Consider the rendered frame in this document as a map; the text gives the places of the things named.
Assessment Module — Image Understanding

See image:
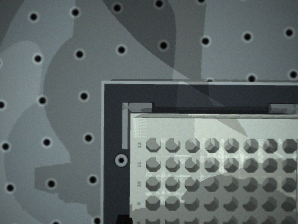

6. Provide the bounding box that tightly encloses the white well plate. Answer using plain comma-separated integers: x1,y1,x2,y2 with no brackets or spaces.
130,113,298,224

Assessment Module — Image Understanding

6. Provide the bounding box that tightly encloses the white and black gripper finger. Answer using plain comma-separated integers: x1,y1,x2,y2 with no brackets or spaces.
116,215,133,224

